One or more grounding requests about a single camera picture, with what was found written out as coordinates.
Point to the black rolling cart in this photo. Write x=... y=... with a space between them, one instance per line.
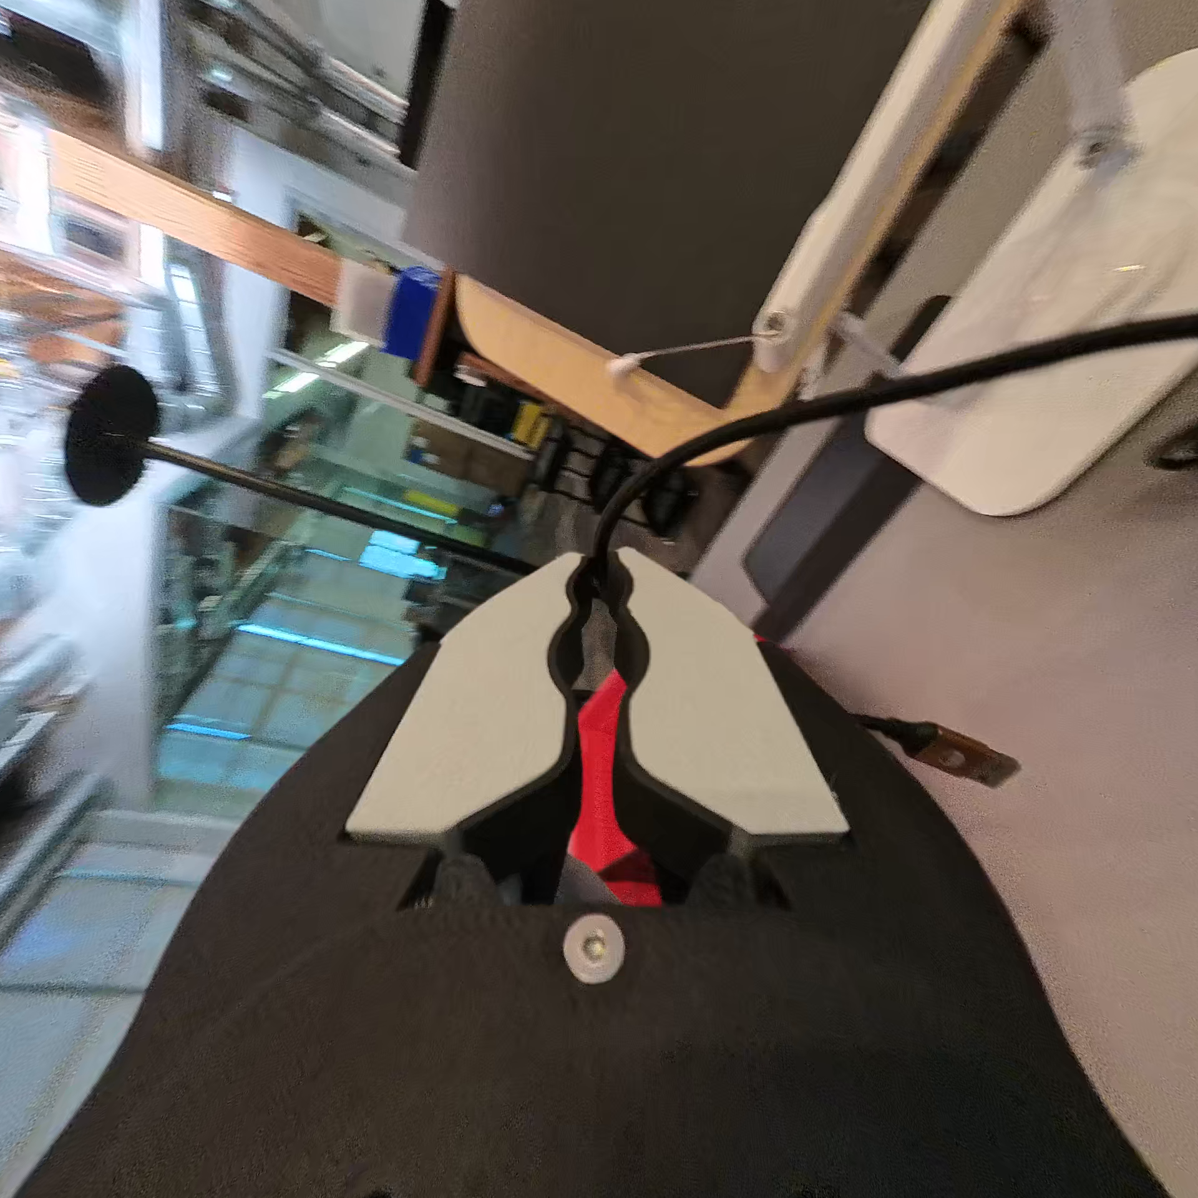
x=602 y=478

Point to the black round-base pole stand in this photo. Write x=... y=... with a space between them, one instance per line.
x=109 y=435

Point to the wooden beam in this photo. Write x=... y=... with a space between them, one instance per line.
x=205 y=216

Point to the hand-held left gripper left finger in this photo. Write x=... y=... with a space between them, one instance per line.
x=459 y=737

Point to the small blue desk bin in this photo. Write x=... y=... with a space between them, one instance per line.
x=407 y=308

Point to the red plastic bin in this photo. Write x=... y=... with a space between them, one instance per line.
x=604 y=783

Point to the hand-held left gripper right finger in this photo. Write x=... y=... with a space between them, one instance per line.
x=732 y=737

